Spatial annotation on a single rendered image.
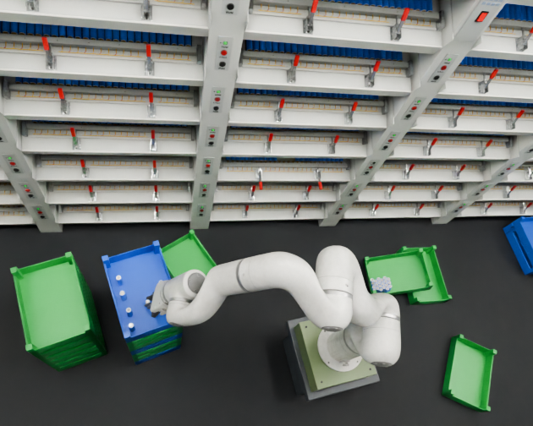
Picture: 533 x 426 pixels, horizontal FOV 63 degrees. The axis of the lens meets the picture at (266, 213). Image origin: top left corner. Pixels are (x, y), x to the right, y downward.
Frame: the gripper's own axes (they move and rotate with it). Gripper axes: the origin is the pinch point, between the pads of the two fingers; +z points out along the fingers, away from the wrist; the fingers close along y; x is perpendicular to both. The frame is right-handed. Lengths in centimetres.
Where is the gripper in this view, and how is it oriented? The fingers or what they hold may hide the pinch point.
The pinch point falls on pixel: (151, 302)
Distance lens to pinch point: 156.4
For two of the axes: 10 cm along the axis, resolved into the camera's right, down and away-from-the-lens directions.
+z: -6.0, 3.2, 7.3
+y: 1.2, -8.7, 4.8
